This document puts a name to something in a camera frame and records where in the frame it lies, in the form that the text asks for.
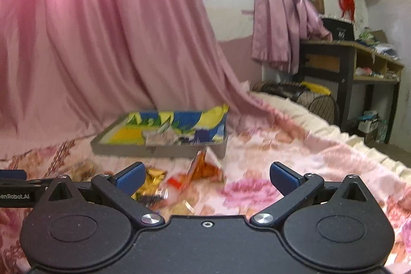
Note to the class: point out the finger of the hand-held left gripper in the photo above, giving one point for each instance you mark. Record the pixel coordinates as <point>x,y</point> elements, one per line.
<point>12,174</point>

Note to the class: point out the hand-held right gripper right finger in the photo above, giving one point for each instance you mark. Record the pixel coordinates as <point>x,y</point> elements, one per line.
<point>284,179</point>

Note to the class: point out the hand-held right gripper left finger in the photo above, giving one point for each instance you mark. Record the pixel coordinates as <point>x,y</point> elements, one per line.
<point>130,179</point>

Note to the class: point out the gold snack packet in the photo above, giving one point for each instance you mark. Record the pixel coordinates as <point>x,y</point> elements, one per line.
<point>152,179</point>

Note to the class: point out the grey tray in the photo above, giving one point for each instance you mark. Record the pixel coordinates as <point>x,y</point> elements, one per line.
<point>128,150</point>

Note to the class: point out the orange snack packet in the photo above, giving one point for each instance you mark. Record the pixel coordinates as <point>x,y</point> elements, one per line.
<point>205,169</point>

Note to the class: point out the floral blanket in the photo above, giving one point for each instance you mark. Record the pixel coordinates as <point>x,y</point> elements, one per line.
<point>289,145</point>

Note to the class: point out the blue and yellow snack bag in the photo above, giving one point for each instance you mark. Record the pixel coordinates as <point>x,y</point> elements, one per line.
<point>192,123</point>

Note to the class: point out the dark striped bag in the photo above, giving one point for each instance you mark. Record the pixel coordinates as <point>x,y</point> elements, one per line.
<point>276,89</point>

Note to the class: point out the wooden desk with shelves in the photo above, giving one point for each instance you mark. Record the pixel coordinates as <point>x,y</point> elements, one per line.
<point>345,68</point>

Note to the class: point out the large pink curtain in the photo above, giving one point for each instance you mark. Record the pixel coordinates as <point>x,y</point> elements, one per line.
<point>96,36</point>

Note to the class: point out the black box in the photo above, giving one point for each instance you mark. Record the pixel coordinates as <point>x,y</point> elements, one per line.
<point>337,30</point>

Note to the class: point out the tied purple curtain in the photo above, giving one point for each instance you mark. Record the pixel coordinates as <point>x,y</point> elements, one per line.
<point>279,20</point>

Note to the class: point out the pile of papers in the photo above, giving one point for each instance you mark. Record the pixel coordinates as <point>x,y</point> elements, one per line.
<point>382,46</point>

